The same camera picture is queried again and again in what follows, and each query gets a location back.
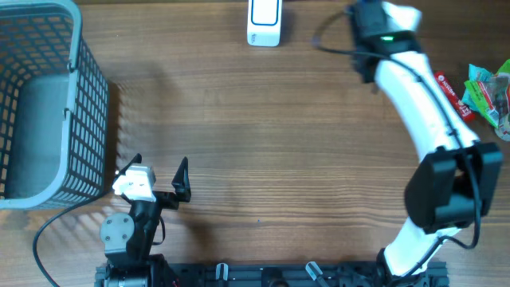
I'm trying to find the grey plastic shopping basket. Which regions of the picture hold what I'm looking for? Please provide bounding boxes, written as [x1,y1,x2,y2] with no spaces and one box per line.
[1,0,109,210]

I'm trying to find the red Nescafe sachet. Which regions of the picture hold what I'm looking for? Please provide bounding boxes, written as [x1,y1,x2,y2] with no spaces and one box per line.
[434,71,475,123]

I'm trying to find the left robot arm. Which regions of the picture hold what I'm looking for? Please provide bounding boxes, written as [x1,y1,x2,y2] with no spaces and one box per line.
[94,154,191,287]

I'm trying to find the teal white tissue packet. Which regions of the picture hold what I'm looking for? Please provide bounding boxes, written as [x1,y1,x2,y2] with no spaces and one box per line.
[461,64,493,112]

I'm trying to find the green snack packet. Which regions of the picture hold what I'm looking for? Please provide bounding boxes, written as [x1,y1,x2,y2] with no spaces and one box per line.
[476,60,509,128]

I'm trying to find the camera cable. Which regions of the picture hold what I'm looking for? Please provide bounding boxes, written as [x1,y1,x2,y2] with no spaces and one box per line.
[312,10,483,280]
[32,191,112,287]

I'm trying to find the white barcode scanner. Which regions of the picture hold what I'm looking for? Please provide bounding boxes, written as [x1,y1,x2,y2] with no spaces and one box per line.
[246,0,283,47]

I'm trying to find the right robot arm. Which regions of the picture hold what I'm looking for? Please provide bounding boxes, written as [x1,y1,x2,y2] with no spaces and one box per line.
[349,1,503,286]

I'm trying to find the green lid jar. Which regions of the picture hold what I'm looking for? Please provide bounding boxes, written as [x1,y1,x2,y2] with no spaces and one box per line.
[495,113,510,142]

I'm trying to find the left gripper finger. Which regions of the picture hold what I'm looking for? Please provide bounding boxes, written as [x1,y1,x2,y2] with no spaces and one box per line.
[115,153,142,178]
[171,157,191,202]

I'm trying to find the left camera cable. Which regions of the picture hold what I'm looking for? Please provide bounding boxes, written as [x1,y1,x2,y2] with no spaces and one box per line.
[32,191,112,287]

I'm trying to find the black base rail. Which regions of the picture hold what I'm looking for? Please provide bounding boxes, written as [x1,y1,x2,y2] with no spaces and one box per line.
[94,254,450,287]

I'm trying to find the right camera cable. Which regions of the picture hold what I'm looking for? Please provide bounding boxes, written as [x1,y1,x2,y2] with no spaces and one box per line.
[312,10,483,280]

